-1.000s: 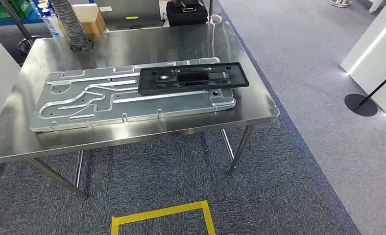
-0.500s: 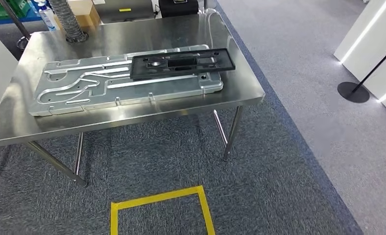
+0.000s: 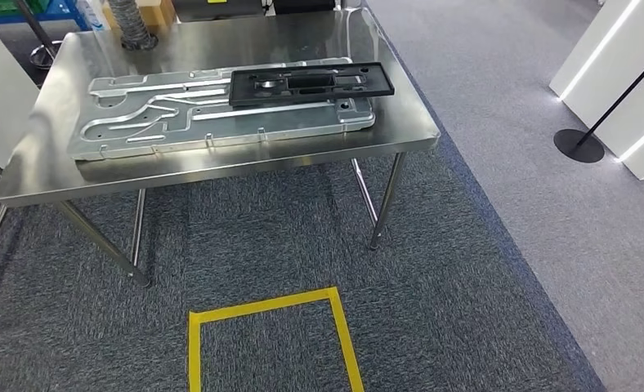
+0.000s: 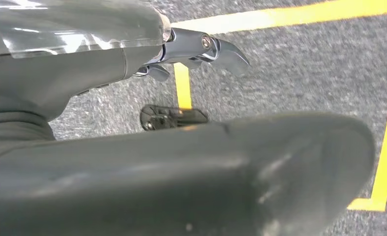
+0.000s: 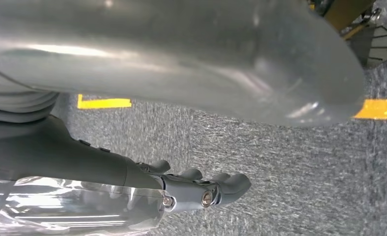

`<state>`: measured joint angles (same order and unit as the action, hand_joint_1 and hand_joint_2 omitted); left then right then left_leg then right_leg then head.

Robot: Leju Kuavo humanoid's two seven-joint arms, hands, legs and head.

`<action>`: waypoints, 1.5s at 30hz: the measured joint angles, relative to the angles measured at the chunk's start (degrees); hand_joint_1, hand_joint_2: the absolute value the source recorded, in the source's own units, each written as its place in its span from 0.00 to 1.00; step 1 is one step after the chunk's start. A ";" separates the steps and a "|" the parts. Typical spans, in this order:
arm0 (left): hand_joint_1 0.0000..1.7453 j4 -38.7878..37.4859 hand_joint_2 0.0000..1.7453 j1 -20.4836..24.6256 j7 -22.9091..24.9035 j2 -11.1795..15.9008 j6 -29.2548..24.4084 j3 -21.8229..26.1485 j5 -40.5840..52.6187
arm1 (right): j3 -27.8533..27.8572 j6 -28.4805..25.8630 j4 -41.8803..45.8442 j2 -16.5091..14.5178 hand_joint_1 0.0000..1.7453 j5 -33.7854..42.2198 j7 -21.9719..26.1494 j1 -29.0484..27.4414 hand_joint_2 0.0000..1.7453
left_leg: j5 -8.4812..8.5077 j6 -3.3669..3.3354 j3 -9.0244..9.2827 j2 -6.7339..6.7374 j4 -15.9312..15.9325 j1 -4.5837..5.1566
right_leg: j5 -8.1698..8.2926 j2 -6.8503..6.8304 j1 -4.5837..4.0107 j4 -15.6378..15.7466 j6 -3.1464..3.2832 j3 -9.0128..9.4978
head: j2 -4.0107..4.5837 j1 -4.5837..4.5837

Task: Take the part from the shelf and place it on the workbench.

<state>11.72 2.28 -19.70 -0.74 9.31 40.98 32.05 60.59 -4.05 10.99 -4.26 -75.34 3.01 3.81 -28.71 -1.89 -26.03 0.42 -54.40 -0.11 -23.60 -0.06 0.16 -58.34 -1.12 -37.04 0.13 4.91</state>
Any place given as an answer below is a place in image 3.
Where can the green plastic crate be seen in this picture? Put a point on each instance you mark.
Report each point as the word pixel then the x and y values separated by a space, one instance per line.
pixel 8 5

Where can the blue rack with green crates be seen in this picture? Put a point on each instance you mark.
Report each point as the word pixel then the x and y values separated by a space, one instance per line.
pixel 56 16

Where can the yellow floor tape square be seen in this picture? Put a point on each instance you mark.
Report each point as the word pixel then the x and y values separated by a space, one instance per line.
pixel 262 305

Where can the white spray bottle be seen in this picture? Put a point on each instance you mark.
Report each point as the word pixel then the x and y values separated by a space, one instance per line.
pixel 92 13

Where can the black plastic frame part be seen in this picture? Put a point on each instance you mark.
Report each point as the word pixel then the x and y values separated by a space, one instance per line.
pixel 243 89

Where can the white panel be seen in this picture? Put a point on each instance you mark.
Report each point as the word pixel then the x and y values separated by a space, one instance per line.
pixel 2 92

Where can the black stanchion with round base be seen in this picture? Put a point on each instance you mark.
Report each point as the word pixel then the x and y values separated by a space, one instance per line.
pixel 579 146

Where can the cardboard box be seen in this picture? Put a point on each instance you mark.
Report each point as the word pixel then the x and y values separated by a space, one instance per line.
pixel 165 13

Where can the grey laptop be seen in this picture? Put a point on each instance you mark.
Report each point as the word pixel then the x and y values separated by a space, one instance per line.
pixel 219 10

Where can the machined aluminium plate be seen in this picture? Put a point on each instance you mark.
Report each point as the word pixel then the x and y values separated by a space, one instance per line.
pixel 219 127

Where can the stainless steel workbench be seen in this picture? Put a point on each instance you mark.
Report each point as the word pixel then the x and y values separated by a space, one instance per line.
pixel 398 124

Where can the metal stanchion with round base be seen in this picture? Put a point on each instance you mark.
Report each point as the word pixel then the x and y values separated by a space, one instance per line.
pixel 35 24

